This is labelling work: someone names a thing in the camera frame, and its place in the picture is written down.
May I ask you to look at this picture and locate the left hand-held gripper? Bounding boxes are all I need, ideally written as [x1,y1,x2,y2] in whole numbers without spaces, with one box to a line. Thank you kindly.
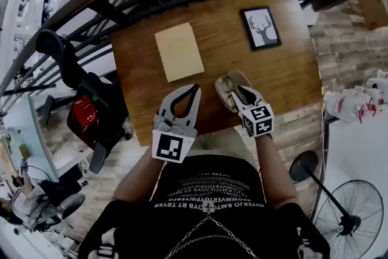
[151,84,202,164]

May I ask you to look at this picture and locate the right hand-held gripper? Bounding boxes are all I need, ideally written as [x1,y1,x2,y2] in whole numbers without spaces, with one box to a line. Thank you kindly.
[232,85,275,138]

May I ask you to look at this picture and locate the black thin-rimmed eyeglasses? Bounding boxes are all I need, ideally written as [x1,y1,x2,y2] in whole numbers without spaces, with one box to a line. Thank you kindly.
[221,77,240,112]

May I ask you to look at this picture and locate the beige glasses case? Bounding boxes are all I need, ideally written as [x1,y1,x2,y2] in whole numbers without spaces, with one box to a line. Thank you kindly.
[214,69,252,115]

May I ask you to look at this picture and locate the person's right forearm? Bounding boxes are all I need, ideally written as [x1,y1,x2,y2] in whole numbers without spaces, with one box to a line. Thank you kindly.
[254,133,298,210]

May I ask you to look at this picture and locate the person's left forearm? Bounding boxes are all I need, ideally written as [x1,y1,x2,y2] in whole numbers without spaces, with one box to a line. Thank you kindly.
[114,157,166,203]

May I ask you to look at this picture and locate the person's beige trouser leg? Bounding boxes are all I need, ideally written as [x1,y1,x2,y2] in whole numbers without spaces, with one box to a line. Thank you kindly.
[184,127,258,166]

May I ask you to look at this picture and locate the beige notebook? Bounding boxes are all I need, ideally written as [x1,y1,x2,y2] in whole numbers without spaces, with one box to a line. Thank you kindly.
[154,22,206,83]

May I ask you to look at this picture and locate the wooden table with hairpin legs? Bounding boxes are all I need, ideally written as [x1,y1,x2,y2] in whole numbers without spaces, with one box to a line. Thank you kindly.
[110,0,323,148]

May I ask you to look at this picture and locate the black office chair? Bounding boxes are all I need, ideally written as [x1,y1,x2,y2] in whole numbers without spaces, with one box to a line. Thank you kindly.
[35,29,131,174]

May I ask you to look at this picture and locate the black framed deer picture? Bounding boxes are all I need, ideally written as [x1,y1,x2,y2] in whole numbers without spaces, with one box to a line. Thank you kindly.
[239,5,283,52]

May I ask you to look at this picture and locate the black standing fan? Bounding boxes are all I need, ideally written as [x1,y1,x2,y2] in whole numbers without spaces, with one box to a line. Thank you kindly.
[289,150,384,259]

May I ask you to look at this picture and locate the pack of plastic bottles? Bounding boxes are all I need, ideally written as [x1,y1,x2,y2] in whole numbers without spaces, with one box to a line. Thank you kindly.
[323,69,388,124]

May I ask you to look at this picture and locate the red bag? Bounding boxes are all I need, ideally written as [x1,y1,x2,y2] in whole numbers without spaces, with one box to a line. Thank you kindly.
[67,95,99,143]

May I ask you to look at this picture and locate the person's black printed t-shirt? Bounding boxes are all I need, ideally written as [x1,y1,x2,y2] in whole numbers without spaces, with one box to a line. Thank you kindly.
[77,155,331,259]

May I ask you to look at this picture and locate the white desk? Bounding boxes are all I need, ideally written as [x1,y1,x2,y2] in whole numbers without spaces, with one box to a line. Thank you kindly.
[2,93,60,183]

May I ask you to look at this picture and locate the cardboard box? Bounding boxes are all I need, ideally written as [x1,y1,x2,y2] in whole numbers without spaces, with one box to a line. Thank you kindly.
[357,0,388,30]

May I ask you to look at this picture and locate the silver chain necklace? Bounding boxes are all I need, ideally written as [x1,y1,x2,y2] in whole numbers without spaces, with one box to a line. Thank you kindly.
[163,203,260,259]

